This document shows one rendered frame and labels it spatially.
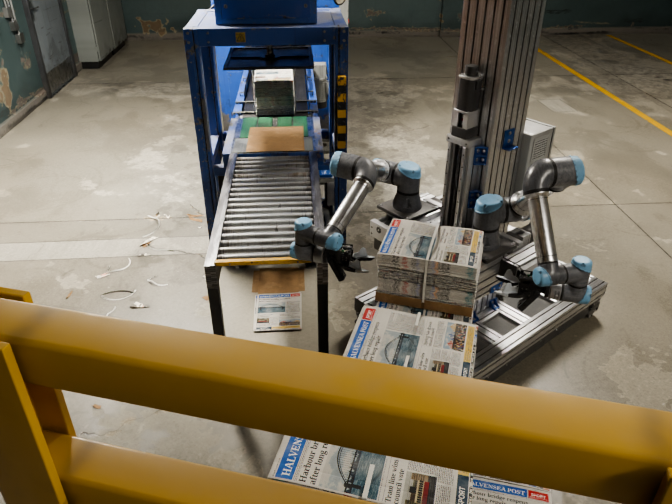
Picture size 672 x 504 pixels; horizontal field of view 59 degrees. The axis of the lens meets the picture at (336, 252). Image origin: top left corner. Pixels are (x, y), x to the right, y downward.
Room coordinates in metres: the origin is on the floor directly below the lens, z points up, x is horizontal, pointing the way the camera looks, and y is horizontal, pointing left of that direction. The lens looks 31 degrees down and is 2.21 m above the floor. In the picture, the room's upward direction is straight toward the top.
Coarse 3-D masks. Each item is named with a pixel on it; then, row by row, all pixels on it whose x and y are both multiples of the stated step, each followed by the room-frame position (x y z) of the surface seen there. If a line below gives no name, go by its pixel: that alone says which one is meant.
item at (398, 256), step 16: (400, 224) 2.11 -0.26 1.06; (416, 224) 2.12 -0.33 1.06; (384, 240) 1.99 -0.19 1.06; (400, 240) 1.99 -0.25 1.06; (416, 240) 1.99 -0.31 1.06; (384, 256) 1.89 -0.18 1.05; (400, 256) 1.88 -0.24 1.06; (416, 256) 1.87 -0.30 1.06; (384, 272) 1.89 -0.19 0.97; (400, 272) 1.88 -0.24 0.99; (416, 272) 1.86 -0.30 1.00; (384, 288) 1.90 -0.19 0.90; (400, 288) 1.88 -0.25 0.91
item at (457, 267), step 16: (448, 240) 1.99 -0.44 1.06; (464, 240) 1.99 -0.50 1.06; (480, 240) 1.99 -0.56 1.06; (448, 256) 1.87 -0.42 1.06; (464, 256) 1.87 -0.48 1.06; (480, 256) 1.96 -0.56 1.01; (448, 272) 1.82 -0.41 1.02; (464, 272) 1.81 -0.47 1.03; (432, 288) 1.85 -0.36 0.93; (448, 288) 1.82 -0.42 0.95; (464, 288) 1.81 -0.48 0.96; (464, 304) 1.81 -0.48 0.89
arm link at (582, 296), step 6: (564, 288) 1.89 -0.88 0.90; (570, 288) 1.88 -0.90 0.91; (588, 288) 1.88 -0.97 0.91; (564, 294) 1.88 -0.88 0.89; (570, 294) 1.87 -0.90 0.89; (576, 294) 1.86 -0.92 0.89; (582, 294) 1.86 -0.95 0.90; (588, 294) 1.86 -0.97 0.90; (564, 300) 1.88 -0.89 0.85; (570, 300) 1.87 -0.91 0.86; (576, 300) 1.86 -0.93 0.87; (582, 300) 1.86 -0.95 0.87; (588, 300) 1.85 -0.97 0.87
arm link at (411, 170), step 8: (400, 168) 2.74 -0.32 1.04; (408, 168) 2.73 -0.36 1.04; (416, 168) 2.74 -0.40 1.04; (392, 176) 2.75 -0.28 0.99; (400, 176) 2.73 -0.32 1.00; (408, 176) 2.71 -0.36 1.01; (416, 176) 2.72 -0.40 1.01; (392, 184) 2.77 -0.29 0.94; (400, 184) 2.73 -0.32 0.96; (408, 184) 2.71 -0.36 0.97; (416, 184) 2.72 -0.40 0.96; (408, 192) 2.71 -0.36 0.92
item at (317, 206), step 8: (312, 152) 3.56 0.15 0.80; (312, 160) 3.42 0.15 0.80; (312, 168) 3.30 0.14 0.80; (312, 176) 3.18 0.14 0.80; (312, 184) 3.07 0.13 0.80; (312, 192) 2.97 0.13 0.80; (320, 192) 2.97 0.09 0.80; (312, 200) 2.87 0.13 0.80; (320, 200) 2.87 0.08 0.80; (320, 208) 2.77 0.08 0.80; (320, 216) 2.68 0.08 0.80; (320, 224) 2.60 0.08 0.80; (320, 264) 2.25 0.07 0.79; (320, 272) 2.24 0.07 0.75; (320, 280) 2.24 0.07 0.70
